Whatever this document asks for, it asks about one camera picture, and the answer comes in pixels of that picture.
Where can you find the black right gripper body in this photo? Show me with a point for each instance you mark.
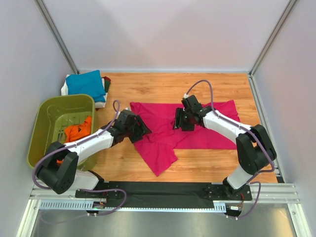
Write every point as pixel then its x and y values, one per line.
pixel 188 125

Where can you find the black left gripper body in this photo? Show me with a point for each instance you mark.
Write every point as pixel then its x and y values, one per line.
pixel 132 132

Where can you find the olive green plastic basket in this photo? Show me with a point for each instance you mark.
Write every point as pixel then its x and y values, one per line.
pixel 54 116

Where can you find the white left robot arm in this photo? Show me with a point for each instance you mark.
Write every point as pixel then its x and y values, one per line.
pixel 59 169

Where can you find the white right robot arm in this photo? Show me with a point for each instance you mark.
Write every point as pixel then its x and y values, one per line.
pixel 255 151

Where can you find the folded dark green t shirt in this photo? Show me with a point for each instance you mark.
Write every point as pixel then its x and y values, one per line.
pixel 107 84

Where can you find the orange t shirt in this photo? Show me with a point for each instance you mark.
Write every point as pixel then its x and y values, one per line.
pixel 73 128

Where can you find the folded blue t shirt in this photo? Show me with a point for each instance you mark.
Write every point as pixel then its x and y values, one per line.
pixel 88 83

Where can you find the black cloth strip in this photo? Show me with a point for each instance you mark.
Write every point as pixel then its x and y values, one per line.
pixel 164 194

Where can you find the folded white t shirt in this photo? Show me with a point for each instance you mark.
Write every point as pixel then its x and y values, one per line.
pixel 98 105

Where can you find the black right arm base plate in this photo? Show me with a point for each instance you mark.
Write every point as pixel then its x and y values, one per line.
pixel 223 192

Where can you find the slotted grey cable duct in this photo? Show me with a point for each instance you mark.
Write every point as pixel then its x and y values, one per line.
pixel 219 207

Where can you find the aluminium front rail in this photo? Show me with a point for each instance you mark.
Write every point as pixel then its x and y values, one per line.
pixel 266 192

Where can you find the right aluminium corner post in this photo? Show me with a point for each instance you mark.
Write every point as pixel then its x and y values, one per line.
pixel 272 37

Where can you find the aluminium corner post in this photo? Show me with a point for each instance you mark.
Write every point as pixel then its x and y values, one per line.
pixel 272 37
pixel 56 34

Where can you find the left aluminium corner post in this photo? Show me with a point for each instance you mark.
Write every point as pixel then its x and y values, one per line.
pixel 56 34

